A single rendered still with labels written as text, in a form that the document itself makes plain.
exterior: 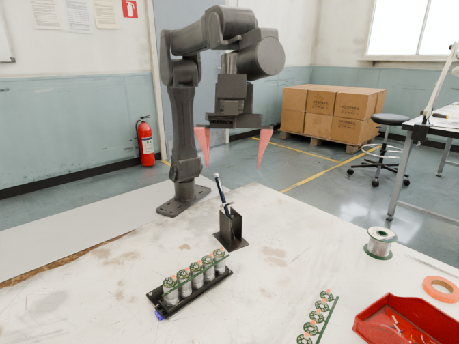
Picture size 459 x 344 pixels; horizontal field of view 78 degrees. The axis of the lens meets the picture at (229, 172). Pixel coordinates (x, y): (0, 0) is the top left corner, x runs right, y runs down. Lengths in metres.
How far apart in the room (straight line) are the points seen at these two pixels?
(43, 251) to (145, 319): 0.34
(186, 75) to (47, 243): 0.53
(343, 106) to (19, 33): 3.35
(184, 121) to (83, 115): 2.40
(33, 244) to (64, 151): 2.34
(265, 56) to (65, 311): 0.55
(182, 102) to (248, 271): 0.44
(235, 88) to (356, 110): 3.42
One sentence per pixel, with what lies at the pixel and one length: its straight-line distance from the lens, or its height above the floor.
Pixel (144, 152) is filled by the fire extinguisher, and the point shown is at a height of 0.18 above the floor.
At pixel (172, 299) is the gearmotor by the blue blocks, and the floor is 0.78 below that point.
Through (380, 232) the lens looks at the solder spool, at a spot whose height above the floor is 0.80.
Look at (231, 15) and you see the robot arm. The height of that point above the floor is 1.23.
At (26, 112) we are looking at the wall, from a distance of 3.03.
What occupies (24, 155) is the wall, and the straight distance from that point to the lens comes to 3.10.
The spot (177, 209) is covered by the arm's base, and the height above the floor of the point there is 0.76.
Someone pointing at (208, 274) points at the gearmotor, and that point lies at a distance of 0.57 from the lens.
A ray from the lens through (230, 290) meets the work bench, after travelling 0.59.
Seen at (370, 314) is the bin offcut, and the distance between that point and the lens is 0.60.
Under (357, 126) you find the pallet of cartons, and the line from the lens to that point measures 3.83.
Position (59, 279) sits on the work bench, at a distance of 0.71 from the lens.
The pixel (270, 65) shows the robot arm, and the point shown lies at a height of 1.16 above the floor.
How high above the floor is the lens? 1.17
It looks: 23 degrees down
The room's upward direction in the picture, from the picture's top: straight up
